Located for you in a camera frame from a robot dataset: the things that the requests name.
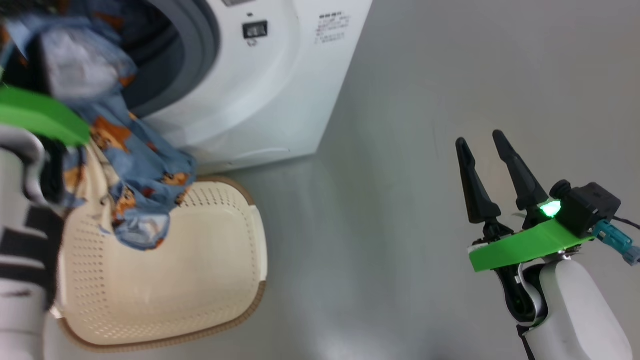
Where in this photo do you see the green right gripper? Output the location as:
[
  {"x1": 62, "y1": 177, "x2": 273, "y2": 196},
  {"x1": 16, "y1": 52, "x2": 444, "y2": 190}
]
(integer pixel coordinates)
[{"x1": 455, "y1": 130, "x2": 595, "y2": 327}]

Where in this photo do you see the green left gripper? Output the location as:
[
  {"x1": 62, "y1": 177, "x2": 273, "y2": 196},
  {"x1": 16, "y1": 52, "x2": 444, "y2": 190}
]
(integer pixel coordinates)
[{"x1": 0, "y1": 37, "x2": 92, "y2": 207}]

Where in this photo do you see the cream bear print garment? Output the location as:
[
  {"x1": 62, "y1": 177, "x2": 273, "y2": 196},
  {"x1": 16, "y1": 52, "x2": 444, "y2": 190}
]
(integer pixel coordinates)
[{"x1": 85, "y1": 145, "x2": 117, "y2": 211}]

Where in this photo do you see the blue bear print garment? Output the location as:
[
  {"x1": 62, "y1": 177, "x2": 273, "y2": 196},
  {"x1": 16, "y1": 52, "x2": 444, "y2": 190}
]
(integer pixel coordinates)
[{"x1": 0, "y1": 12, "x2": 198, "y2": 251}]

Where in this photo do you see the black door latch socket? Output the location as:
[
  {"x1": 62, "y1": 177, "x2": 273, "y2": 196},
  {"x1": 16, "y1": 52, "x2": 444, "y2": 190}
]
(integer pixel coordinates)
[{"x1": 242, "y1": 21, "x2": 269, "y2": 40}]

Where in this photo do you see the white front-load washing machine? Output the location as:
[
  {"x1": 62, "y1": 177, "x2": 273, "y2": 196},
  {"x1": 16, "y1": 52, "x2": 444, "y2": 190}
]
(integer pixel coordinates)
[{"x1": 115, "y1": 0, "x2": 373, "y2": 176}]

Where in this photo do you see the cream perforated laundry basket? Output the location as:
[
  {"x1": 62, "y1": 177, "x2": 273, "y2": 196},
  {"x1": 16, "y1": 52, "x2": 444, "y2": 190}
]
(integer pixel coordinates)
[{"x1": 50, "y1": 176, "x2": 268, "y2": 353}]

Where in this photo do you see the teal cable connector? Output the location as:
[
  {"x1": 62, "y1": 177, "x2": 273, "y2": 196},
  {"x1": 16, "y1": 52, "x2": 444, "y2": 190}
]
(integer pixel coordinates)
[{"x1": 592, "y1": 220, "x2": 640, "y2": 266}]

